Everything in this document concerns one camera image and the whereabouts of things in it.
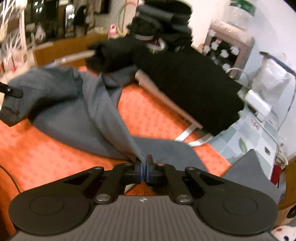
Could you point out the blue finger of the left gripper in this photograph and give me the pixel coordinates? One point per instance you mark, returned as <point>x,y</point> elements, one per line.
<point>10,91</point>

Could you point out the wooden chair at left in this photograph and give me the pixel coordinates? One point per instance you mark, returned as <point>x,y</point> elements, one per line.
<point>48,52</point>

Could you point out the pink water dispenser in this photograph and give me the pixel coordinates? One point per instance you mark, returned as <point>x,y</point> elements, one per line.
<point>228,47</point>

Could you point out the black garment on left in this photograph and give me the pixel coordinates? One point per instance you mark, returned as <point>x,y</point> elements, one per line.
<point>113,54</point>

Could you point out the stack of dark folded clothes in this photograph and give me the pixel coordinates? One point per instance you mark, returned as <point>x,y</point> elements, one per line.
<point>168,20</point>

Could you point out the polka dot plush pillow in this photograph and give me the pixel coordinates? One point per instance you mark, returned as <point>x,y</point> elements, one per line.
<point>284,233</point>

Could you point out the grey trousers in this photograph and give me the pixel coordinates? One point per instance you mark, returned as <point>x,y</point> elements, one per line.
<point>80,110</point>

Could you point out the white plastic bag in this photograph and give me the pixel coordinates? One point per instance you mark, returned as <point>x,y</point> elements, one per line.
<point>255,81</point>

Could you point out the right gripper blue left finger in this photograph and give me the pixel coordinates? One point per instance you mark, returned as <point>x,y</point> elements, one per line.
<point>113,182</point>

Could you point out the clear water bottle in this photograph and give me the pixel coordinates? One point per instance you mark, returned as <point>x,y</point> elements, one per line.
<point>241,13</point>

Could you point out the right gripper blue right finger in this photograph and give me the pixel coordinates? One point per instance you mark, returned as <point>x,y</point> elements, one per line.
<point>164,179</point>

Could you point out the colourful hula hoop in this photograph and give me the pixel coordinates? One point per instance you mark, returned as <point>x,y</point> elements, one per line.
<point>124,17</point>

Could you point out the pink kettlebell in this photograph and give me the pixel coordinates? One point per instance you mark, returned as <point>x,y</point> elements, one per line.
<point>112,31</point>

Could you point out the orange patterned table mat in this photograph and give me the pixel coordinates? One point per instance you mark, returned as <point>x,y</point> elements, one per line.
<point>30,158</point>

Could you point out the beige folded garment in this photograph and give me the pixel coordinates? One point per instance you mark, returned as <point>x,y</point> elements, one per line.
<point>145,82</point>

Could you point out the large black folded garment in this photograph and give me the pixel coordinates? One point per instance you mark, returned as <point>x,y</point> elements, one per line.
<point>195,84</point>

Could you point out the white power adapter box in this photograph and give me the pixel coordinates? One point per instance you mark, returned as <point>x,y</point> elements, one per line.
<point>262,108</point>

